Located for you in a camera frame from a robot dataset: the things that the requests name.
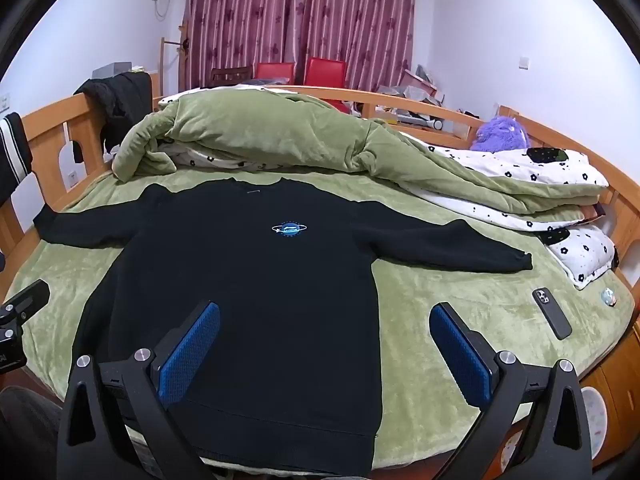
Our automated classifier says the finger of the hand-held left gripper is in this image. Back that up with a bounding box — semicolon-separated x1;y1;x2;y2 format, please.
0;280;51;322

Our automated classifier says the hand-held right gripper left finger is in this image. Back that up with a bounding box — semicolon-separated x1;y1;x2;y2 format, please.
56;301;221;480

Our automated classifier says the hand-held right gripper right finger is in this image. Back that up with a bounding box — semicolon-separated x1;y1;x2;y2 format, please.
429;302;593;480

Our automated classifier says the black sweater with blue emblem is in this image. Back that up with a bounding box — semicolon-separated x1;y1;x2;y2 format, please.
32;176;533;476

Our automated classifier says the green plush bed blanket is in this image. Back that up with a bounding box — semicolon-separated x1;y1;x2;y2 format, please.
15;167;636;471

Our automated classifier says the person's leg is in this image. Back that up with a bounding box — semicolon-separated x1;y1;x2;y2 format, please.
0;387;63;480

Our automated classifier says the black smartphone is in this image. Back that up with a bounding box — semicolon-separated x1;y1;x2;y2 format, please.
531;287;572;341

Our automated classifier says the black garment with striped hem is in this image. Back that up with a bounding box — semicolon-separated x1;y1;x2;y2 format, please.
0;112;33;206

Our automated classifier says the white star print cushion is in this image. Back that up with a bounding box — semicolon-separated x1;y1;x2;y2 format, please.
580;385;609;448

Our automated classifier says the white floral pillow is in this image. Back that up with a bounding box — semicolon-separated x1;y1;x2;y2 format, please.
542;225;617;290

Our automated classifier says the black jacket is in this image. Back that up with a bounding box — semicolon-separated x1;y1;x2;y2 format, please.
74;71;152;163

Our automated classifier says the purple plush toy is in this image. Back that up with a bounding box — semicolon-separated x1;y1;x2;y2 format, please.
470;115;530;153

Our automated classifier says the grey box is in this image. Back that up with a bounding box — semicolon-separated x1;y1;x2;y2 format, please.
92;61;133;81

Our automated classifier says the green quilt with floral lining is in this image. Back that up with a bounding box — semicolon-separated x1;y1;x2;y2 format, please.
111;85;612;233

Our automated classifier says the pile of packaging clutter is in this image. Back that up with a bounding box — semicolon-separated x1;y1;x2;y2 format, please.
350;65;451;132

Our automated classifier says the wooden coat rack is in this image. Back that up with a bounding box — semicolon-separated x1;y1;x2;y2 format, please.
160;22;193;92

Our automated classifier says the dark wooden chair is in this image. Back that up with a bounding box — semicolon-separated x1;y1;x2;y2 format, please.
210;66;253;88

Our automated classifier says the red chair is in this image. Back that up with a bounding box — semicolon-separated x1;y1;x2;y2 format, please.
255;62;296;83
304;57;347;111

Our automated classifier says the red floral curtain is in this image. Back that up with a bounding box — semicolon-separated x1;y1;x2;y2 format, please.
182;0;418;93

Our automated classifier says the wooden bed frame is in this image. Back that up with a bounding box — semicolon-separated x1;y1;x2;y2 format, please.
0;72;640;480

